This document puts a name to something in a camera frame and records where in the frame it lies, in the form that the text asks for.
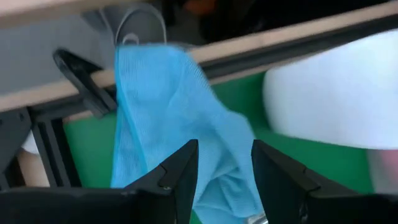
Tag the black table frame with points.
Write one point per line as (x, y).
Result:
(280, 53)

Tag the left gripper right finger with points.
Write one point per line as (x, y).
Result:
(311, 208)

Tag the blue microfiber towel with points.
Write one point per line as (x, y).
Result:
(174, 109)

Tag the green table mat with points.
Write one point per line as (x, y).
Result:
(90, 149)

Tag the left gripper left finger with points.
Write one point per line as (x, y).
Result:
(93, 208)

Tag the white spray bottle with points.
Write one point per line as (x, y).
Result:
(335, 93)

